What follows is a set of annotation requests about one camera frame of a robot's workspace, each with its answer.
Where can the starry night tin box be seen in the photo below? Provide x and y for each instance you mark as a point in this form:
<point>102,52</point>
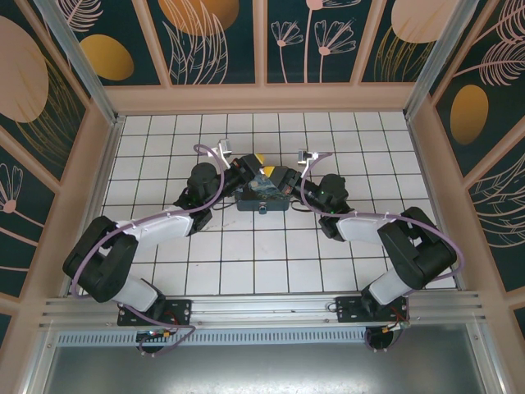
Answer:
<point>250,201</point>

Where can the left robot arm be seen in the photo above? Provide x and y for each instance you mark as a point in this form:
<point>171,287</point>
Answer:
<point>102,262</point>

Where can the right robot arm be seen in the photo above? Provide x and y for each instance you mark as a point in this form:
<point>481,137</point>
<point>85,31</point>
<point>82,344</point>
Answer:
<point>418,246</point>

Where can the small connector circuit board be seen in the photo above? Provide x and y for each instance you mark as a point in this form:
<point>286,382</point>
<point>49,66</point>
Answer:
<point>395,326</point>
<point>158,334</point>

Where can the grey metal sheet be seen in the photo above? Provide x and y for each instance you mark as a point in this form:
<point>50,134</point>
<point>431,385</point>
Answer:
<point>262,369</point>

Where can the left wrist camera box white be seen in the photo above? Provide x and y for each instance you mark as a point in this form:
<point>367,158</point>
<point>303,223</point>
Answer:
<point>225,148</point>

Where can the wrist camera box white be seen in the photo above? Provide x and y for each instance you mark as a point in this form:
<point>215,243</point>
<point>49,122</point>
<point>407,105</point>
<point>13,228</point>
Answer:
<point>225,148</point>
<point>307,156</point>

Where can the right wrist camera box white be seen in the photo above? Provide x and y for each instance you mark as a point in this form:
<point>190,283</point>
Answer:
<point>307,156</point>

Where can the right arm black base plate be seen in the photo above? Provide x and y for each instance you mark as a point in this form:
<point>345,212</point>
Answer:
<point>348,310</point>

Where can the aluminium mounting rail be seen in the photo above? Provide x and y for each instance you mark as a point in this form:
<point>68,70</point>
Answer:
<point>262,305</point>

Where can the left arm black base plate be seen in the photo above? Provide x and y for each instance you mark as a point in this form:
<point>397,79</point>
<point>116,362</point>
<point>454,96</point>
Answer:
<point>180,312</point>

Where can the aluminium frame post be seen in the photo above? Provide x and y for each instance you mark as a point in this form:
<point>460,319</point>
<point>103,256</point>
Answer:
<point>435,53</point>
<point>82,61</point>

